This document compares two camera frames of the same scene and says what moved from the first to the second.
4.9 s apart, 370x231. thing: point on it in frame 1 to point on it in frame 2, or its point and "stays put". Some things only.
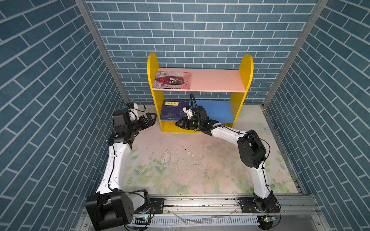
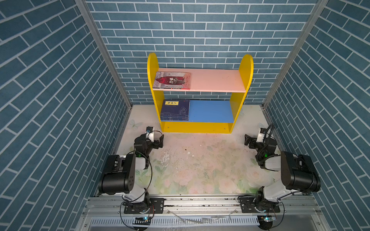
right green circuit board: x=265 y=222 stays put
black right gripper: x=185 y=122 to x=248 y=140
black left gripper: x=150 y=122 to x=155 y=143
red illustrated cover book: x=172 y=80 stays put
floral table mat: x=200 y=162 stays put
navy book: x=172 y=110 stays put
